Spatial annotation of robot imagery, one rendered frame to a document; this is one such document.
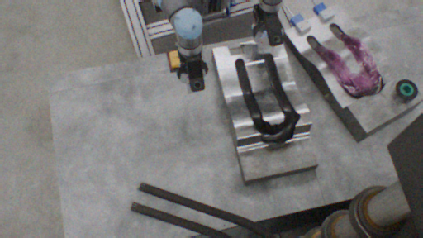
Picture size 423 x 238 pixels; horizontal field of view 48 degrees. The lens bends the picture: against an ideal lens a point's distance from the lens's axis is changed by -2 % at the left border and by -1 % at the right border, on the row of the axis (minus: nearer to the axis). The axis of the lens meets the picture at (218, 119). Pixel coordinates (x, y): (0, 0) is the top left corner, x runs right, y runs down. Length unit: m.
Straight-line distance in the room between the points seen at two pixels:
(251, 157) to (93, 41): 1.52
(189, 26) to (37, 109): 1.60
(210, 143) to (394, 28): 0.88
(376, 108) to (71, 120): 1.08
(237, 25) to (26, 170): 1.35
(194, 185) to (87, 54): 1.40
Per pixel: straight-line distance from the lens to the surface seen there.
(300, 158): 1.68
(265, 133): 1.68
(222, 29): 2.64
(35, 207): 2.63
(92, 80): 1.88
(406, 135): 0.65
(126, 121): 1.79
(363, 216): 0.96
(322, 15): 1.93
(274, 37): 1.64
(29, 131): 2.77
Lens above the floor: 2.44
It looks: 68 degrees down
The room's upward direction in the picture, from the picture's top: 4 degrees clockwise
